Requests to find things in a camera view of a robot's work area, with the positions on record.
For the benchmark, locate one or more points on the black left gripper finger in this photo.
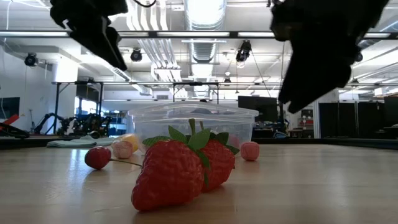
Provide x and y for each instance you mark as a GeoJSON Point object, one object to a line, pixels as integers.
{"type": "Point", "coordinates": [114, 37]}
{"type": "Point", "coordinates": [93, 37]}

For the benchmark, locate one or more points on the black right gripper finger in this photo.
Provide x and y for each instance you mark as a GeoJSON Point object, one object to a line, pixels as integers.
{"type": "Point", "coordinates": [301, 68]}
{"type": "Point", "coordinates": [332, 71]}

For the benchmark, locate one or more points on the small pink toy peach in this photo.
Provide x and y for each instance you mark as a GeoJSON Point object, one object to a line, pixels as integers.
{"type": "Point", "coordinates": [250, 151]}
{"type": "Point", "coordinates": [123, 150]}

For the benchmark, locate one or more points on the yellow toy banana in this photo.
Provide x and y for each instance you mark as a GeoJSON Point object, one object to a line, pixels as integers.
{"type": "Point", "coordinates": [132, 140]}

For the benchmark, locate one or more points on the clear plastic tupperware container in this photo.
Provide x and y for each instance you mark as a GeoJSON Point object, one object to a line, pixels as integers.
{"type": "Point", "coordinates": [192, 124]}

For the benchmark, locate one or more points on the red toy cherry with stem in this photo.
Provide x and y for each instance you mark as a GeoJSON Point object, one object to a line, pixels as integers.
{"type": "Point", "coordinates": [97, 157]}

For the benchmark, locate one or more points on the large red toy strawberry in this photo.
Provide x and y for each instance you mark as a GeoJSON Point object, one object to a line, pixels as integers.
{"type": "Point", "coordinates": [169, 174]}

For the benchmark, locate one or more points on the black ceiling spot lamp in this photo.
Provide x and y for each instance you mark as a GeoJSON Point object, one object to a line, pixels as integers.
{"type": "Point", "coordinates": [243, 51]}
{"type": "Point", "coordinates": [30, 59]}
{"type": "Point", "coordinates": [360, 57]}
{"type": "Point", "coordinates": [136, 55]}

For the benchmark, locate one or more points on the black room partition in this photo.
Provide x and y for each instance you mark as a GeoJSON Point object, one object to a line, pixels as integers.
{"type": "Point", "coordinates": [351, 119]}

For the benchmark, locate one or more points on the black computer monitor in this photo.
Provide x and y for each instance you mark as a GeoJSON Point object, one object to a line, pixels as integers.
{"type": "Point", "coordinates": [257, 107]}

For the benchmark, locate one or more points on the black background robot arms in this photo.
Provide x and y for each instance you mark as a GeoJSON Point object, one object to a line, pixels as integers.
{"type": "Point", "coordinates": [84, 123]}

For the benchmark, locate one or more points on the blue storage shelf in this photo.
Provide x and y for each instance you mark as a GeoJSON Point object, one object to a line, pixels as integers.
{"type": "Point", "coordinates": [117, 127]}

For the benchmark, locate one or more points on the person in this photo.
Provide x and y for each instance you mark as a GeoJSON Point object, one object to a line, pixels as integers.
{"type": "Point", "coordinates": [203, 100]}

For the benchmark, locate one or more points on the pale green folded cloth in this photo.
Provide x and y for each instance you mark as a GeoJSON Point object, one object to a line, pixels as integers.
{"type": "Point", "coordinates": [77, 143]}

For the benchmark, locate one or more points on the red and black tool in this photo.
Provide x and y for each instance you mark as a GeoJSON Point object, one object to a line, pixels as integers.
{"type": "Point", "coordinates": [9, 120]}

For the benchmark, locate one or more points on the black overhead frame bar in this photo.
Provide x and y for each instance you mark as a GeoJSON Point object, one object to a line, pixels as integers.
{"type": "Point", "coordinates": [152, 34]}

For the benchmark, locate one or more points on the black table edge rail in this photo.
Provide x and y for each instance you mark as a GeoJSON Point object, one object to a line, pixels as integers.
{"type": "Point", "coordinates": [357, 143]}

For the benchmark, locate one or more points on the small black gantry frame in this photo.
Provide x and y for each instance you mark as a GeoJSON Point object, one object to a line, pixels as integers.
{"type": "Point", "coordinates": [196, 83]}

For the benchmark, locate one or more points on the dark wall screen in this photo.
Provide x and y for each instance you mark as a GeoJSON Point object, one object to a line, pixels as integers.
{"type": "Point", "coordinates": [9, 107]}

